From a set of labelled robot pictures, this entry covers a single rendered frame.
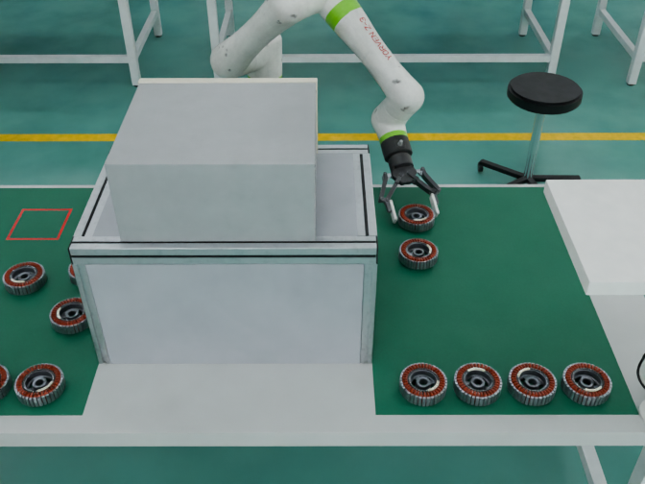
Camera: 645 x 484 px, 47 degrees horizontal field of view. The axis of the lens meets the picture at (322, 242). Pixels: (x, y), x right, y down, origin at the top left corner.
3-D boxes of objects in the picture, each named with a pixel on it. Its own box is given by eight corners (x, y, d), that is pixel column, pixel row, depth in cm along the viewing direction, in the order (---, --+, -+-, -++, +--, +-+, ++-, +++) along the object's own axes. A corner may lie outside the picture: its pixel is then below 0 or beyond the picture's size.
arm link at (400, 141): (404, 148, 245) (377, 152, 243) (412, 130, 234) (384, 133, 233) (409, 164, 243) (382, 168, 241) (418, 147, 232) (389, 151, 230)
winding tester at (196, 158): (151, 150, 195) (139, 78, 182) (318, 150, 195) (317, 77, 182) (119, 242, 164) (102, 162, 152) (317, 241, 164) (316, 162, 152)
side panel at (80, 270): (122, 289, 207) (101, 193, 187) (133, 289, 207) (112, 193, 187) (99, 363, 185) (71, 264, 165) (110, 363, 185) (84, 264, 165)
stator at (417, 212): (393, 214, 234) (394, 205, 232) (426, 209, 236) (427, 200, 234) (404, 235, 225) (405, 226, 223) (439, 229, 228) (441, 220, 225)
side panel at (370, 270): (356, 288, 207) (359, 192, 187) (367, 288, 207) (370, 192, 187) (360, 363, 185) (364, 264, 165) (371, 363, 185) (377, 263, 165)
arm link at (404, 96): (353, 28, 243) (328, 37, 237) (368, 4, 234) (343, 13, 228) (419, 114, 239) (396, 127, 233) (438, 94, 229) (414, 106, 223)
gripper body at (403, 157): (388, 154, 233) (395, 180, 230) (414, 150, 235) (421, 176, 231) (384, 165, 240) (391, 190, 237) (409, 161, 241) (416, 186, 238)
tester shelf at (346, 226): (115, 159, 200) (111, 144, 197) (368, 158, 200) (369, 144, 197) (71, 264, 165) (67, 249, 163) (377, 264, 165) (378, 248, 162)
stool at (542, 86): (473, 158, 401) (487, 61, 367) (564, 158, 401) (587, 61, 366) (490, 219, 358) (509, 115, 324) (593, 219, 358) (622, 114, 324)
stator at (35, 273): (19, 267, 214) (15, 257, 212) (54, 273, 212) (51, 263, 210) (-3, 293, 206) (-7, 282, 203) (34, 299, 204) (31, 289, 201)
